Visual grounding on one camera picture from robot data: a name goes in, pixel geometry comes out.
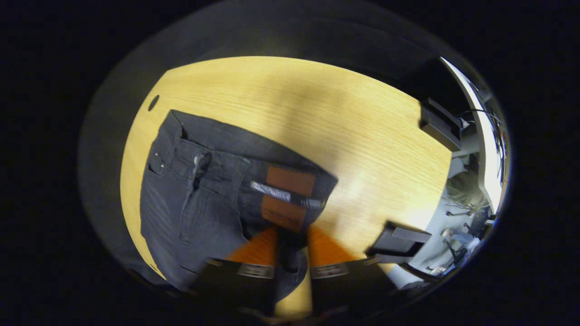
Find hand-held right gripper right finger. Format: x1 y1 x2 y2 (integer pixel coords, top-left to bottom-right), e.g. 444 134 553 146
307 225 400 316

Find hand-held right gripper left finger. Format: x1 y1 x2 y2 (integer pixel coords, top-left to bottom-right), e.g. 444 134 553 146
189 226 278 315

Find dark grey jeans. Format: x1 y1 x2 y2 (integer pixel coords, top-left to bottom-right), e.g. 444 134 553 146
140 110 339 305

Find black rectangular box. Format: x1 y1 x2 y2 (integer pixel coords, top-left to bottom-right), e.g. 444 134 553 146
366 221 432 264
419 97 463 152

